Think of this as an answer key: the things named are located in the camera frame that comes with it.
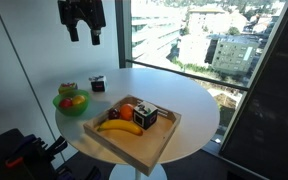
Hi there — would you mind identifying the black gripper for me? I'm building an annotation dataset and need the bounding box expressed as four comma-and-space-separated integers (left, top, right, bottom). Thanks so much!
57, 0, 107, 46

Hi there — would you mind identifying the dark purple plum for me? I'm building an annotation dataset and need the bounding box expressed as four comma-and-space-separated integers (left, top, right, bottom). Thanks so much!
107, 107, 121, 121

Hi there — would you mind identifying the wooden tray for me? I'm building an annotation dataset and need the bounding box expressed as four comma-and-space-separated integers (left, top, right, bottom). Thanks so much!
82, 94, 183, 177

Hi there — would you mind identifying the dark window mullion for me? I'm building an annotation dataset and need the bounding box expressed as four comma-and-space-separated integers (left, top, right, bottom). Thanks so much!
218, 0, 288, 158
114, 0, 134, 70

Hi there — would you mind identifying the black white checkered soft cube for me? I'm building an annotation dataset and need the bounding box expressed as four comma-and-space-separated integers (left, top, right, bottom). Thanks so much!
88, 74, 109, 93

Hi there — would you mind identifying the red green soft cube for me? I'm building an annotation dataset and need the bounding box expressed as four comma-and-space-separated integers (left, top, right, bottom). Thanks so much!
57, 81, 79, 96

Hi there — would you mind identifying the yellow orange round fruit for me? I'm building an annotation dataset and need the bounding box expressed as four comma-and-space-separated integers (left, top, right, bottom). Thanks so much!
71, 94, 87, 107

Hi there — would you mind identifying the red strawberry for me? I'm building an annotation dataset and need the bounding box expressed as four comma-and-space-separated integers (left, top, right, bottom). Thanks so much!
58, 97, 74, 110

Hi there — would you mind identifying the green plate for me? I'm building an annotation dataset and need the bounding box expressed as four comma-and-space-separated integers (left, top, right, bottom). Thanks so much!
52, 88, 91, 118

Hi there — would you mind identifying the yellow banana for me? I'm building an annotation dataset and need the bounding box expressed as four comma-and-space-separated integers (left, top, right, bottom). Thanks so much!
96, 118, 144, 137

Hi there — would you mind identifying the blue black white soft cube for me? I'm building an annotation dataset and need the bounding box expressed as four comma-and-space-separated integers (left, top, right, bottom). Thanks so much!
132, 100, 159, 131

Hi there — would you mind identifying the dark window railing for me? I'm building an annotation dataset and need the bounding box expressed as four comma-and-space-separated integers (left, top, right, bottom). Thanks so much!
125, 58, 250, 92

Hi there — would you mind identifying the blue orange bar clamp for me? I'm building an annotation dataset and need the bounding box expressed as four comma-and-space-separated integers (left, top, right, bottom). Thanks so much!
2, 133, 69, 180
55, 164, 102, 180

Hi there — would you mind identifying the white table pedestal base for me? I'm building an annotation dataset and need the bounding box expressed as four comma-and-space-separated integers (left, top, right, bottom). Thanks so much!
108, 162, 169, 180

